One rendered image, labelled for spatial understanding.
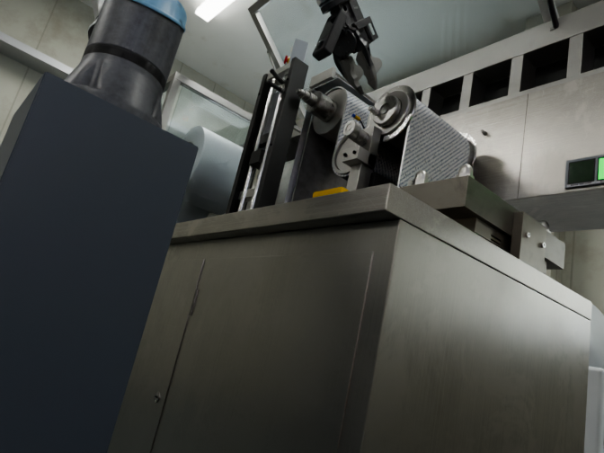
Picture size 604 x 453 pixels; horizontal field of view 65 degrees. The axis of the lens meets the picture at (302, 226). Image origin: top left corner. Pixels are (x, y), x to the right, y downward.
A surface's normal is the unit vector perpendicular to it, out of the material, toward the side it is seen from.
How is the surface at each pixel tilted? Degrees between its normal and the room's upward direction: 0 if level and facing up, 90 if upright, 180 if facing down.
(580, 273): 90
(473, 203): 90
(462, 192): 90
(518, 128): 90
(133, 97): 72
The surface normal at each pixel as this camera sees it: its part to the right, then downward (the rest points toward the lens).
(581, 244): -0.73, -0.33
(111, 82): 0.37, -0.47
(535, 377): 0.62, -0.07
